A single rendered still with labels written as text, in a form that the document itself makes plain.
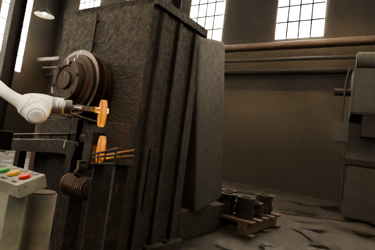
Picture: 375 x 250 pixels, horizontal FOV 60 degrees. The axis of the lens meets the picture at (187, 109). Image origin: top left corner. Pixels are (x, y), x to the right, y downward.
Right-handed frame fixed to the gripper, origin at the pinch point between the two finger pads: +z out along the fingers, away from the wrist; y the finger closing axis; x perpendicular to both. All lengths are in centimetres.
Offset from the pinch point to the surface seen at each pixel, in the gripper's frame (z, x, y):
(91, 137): -1.9, -16.3, -26.4
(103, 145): 1.8, -19.5, 7.2
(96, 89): -1.9, 15.0, -29.6
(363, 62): 432, 138, -197
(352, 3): 548, 315, -327
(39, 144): -33, -25, -71
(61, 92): -23, 12, -47
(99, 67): -1.5, 30.2, -31.4
